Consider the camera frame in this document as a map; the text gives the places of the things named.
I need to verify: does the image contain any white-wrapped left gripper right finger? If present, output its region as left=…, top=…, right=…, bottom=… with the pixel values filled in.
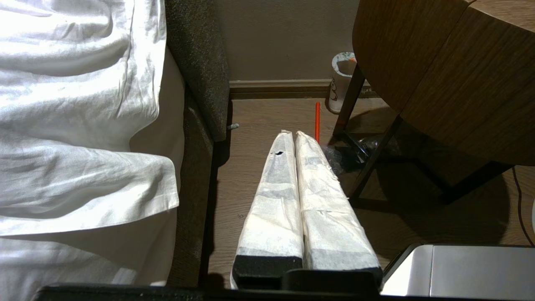
left=296, top=131, right=383, bottom=290

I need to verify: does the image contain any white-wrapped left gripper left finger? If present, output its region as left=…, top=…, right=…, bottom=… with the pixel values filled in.
left=232, top=130, right=304, bottom=289

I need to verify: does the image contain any clear plastic wrapping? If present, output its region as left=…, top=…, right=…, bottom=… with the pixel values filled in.
left=322, top=136, right=402, bottom=174

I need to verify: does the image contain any white paper cup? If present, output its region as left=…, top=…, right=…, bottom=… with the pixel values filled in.
left=328, top=52, right=358, bottom=114

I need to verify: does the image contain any beige mattress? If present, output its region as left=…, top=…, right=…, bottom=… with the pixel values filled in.
left=130, top=46, right=186, bottom=289

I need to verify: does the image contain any grey fabric headboard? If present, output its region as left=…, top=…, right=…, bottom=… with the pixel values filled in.
left=165, top=0, right=231, bottom=289

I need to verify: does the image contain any round wooden nightstand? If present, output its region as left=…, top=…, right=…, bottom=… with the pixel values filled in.
left=333, top=0, right=535, bottom=209

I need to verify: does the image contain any white bed duvet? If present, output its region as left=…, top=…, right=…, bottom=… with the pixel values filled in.
left=0, top=0, right=180, bottom=301

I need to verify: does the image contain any thin dark floor cable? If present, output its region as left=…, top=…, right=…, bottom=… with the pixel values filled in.
left=512, top=166, right=535, bottom=247

